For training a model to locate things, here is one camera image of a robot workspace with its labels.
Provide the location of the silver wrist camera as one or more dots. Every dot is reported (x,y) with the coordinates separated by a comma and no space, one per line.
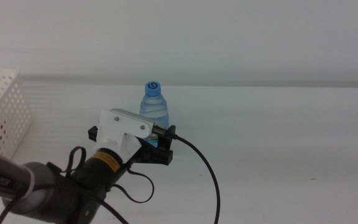
(129,113)

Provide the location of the white perforated plastic basket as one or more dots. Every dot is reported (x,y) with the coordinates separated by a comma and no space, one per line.
(9,90)

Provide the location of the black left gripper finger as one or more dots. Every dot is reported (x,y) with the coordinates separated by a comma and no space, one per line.
(168,141)
(92,133)

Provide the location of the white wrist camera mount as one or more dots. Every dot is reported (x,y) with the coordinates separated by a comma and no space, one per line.
(117,133)

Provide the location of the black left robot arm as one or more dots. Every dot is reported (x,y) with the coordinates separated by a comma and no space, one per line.
(57,193)

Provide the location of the clear water bottle blue cap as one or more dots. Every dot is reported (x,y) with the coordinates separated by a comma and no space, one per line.
(154,105)

